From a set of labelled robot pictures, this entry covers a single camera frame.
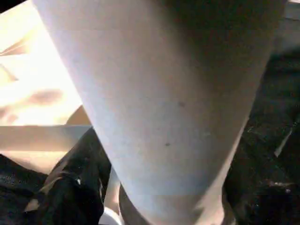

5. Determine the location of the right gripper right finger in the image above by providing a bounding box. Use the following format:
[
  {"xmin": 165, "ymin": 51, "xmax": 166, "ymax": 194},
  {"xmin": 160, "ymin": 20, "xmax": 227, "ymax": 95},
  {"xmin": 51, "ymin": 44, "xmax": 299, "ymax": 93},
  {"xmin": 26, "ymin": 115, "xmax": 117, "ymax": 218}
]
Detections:
[{"xmin": 222, "ymin": 140, "xmax": 300, "ymax": 225}]

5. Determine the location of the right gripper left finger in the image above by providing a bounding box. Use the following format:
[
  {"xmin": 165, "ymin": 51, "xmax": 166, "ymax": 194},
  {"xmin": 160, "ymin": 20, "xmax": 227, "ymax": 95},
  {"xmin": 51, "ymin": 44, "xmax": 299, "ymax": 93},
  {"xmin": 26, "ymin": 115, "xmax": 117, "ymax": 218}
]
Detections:
[{"xmin": 22, "ymin": 127, "xmax": 112, "ymax": 225}]

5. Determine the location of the white plastic table top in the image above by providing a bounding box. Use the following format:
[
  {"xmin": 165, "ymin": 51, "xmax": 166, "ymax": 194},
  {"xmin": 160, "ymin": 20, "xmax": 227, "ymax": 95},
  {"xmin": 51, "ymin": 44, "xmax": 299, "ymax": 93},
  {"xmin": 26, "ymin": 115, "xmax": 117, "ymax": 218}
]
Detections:
[{"xmin": 0, "ymin": 0, "xmax": 94, "ymax": 175}]

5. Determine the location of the white plastic table leg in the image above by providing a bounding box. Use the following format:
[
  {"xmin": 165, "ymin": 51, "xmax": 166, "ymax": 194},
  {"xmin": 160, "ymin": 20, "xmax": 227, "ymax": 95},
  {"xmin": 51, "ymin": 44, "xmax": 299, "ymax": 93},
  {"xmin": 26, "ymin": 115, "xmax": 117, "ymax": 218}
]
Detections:
[{"xmin": 31, "ymin": 0, "xmax": 289, "ymax": 225}]

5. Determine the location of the black plastic mat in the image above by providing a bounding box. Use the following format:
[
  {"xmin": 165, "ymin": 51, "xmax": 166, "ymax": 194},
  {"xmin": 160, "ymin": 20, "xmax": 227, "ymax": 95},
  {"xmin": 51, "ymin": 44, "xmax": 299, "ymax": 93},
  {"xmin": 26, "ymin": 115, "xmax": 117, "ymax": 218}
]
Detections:
[{"xmin": 0, "ymin": 0, "xmax": 300, "ymax": 225}]

